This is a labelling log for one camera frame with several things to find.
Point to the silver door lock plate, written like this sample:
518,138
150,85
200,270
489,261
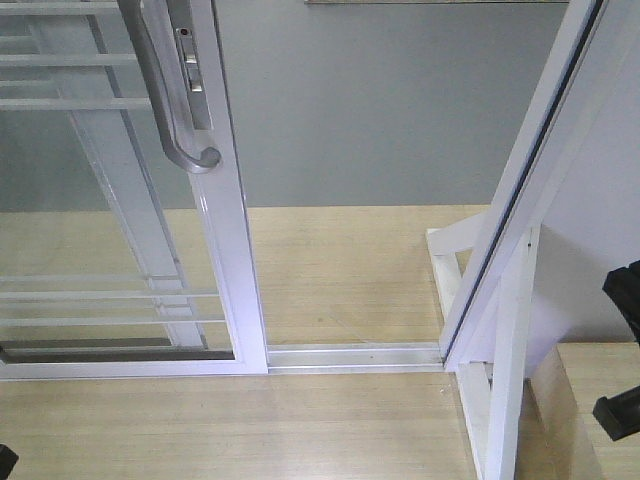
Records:
182,24

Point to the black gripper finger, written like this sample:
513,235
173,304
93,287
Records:
618,415
8,460
622,287

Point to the aluminium bottom door track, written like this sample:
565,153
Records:
356,358

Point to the light wooden base platform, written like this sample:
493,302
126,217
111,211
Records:
326,274

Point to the white framed sliding glass door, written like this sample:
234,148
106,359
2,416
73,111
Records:
220,202

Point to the white door frame post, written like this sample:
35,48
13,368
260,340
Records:
573,173

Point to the fixed white framed glass panel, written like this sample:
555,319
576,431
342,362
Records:
102,250

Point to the white triangular support bracket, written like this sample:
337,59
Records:
491,391

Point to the light wooden block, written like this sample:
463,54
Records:
559,437

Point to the grey curved door handle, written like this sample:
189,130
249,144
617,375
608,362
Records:
149,28

